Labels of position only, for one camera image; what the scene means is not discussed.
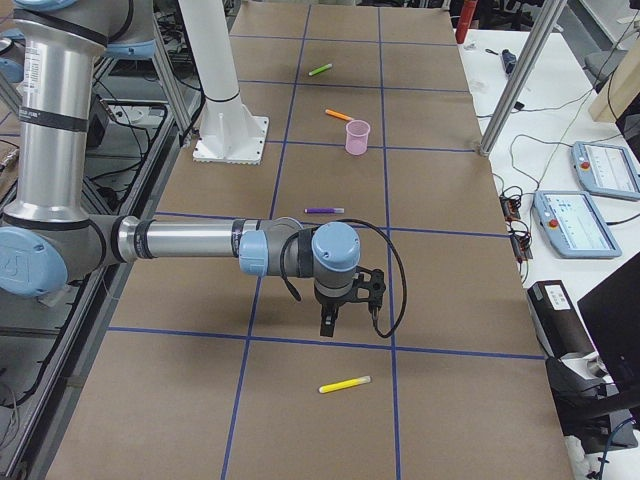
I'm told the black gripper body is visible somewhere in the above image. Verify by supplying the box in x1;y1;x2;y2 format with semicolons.
314;288;361;320

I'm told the yellow highlighter pen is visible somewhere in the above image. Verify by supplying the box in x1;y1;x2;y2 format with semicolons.
318;376;372;394

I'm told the purple highlighter pen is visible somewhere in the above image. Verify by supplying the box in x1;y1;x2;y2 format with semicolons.
304;207;345;215

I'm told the orange highlighter pen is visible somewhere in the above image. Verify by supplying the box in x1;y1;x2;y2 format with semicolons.
324;109;354;122

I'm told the green highlighter pen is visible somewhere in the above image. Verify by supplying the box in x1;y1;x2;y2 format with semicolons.
308;63;333;77

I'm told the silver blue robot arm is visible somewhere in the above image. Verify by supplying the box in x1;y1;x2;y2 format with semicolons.
1;1;364;337

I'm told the pink mesh pen holder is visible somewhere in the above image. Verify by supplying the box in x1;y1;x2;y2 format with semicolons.
345;119;371;156

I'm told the black box with label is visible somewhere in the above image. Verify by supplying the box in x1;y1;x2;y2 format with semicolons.
527;280;594;359

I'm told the near blue teach pendant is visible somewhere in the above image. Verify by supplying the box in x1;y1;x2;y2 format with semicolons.
533;190;622;259

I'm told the blue teach pendant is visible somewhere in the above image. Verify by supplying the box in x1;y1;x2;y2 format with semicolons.
533;190;622;259
571;142;639;201

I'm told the black computer monitor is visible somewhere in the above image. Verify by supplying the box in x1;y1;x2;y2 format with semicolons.
578;254;639;387

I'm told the far blue teach pendant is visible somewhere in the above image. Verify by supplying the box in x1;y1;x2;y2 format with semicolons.
571;142;639;201

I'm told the red cylinder bottle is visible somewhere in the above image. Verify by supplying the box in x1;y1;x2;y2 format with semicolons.
455;0;477;45

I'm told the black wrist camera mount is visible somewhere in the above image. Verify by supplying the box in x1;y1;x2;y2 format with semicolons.
353;266;386;308

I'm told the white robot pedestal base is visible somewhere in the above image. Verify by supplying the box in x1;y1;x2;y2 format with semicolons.
179;0;269;165

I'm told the aluminium frame post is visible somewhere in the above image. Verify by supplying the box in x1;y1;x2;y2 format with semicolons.
478;0;567;157

